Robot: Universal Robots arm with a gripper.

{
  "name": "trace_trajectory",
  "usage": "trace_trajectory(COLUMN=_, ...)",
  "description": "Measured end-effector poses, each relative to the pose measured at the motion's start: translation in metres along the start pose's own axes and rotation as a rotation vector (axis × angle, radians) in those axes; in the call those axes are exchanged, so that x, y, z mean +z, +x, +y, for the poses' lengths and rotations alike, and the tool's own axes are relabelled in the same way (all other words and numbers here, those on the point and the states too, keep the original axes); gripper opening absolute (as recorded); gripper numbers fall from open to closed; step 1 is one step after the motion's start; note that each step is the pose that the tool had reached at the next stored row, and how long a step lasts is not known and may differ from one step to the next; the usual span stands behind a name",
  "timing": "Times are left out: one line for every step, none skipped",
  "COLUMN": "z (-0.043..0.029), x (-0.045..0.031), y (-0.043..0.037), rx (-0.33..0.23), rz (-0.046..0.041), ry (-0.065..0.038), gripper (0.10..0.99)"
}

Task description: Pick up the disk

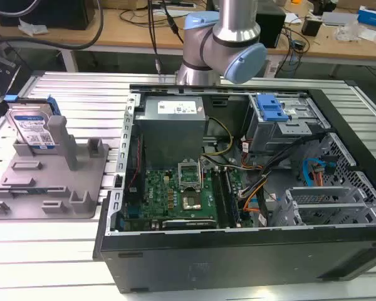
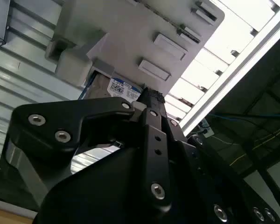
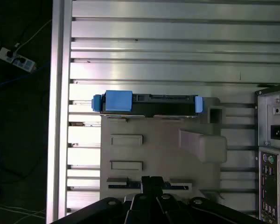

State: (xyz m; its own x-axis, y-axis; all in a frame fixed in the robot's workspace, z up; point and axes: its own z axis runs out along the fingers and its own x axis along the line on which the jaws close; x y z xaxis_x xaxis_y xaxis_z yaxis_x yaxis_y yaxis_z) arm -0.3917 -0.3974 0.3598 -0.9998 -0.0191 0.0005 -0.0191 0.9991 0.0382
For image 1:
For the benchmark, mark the wooden desk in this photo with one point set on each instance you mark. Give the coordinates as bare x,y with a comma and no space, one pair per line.
144,31

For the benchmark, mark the blue drive bay latch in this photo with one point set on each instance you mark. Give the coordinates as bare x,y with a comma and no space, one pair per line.
271,108

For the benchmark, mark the black open PC case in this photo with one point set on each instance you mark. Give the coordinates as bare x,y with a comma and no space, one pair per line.
238,257

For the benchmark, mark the grey parts rack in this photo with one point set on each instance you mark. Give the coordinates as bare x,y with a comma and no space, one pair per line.
50,185

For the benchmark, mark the silver disk bay bracket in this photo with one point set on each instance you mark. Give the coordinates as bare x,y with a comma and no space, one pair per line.
322,203

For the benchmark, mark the CPU socket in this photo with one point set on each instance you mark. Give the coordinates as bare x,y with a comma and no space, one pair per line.
191,202

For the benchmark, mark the small black device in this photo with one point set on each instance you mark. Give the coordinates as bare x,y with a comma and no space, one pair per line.
311,26

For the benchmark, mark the black monitor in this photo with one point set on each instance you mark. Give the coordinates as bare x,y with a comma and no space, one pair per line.
44,14

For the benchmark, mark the grey power supply unit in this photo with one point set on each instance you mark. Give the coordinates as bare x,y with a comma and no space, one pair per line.
170,131

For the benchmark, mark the black expansion slot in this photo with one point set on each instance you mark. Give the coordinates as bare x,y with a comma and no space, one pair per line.
189,224

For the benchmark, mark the black box on desk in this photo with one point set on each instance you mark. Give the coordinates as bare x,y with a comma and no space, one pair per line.
271,26

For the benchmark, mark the green motherboard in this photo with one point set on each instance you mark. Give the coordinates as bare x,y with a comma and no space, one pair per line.
181,197

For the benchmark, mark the blue white box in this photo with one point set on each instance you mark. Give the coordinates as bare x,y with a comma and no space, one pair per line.
374,15

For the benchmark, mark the hard disk in blue carrier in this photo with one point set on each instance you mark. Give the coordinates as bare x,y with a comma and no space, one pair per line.
34,127

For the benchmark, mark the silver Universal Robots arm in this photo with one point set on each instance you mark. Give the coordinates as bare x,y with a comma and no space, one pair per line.
228,37

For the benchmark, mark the silver drive cage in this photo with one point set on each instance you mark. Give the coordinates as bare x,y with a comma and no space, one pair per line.
282,128

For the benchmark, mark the black RAM slot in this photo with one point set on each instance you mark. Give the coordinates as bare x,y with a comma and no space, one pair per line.
220,200
231,197

